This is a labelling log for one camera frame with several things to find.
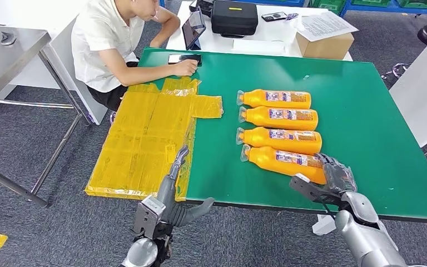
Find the black phone showing camera lenses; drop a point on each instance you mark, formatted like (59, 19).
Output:
(274, 16)

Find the green plastic crate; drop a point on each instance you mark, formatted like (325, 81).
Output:
(326, 3)
(370, 3)
(419, 3)

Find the person's left forearm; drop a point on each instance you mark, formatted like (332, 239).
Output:
(169, 27)

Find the black smartphone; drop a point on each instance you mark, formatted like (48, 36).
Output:
(195, 59)

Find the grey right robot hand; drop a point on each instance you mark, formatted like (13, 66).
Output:
(338, 177)

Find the person's right forearm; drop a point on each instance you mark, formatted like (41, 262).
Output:
(147, 76)

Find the white table leg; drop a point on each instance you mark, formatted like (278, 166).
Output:
(324, 225)

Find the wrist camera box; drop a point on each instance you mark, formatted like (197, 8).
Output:
(309, 189)
(147, 215)

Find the black tablet on stand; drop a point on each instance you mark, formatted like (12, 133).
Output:
(193, 29)

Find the grey metal part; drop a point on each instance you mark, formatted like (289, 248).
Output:
(7, 38)

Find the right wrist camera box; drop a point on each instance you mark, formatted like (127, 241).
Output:
(309, 189)

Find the white side table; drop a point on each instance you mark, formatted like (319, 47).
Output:
(423, 88)

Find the brown cardboard box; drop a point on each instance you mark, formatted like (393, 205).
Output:
(324, 48)

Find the steel table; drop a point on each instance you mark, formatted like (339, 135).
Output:
(7, 62)

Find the yellow taped cardboard mat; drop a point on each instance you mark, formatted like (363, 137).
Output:
(136, 147)

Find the small bluish object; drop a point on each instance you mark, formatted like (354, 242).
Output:
(292, 16)

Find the orange detergent bottle clear cap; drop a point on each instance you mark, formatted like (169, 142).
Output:
(261, 139)
(257, 99)
(268, 162)
(261, 118)

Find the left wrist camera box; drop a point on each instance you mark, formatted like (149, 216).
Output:
(147, 215)

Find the black device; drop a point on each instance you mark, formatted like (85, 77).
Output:
(204, 5)

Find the printed paper sheet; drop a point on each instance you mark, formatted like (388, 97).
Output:
(324, 25)

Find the black carrying case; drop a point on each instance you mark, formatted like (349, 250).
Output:
(233, 18)

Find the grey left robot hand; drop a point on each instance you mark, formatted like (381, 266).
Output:
(167, 195)

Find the person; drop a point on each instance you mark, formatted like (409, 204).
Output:
(103, 44)

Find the person's right hand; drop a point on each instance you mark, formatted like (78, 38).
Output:
(186, 68)

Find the blue metal rack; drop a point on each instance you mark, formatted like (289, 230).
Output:
(383, 8)

